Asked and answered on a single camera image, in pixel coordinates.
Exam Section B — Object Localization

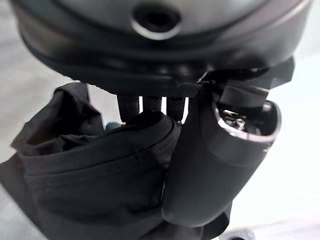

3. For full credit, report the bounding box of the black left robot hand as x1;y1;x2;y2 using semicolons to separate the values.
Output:
6;0;314;222

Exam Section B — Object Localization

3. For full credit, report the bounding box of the black cloth garment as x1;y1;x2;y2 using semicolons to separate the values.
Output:
0;82;235;240

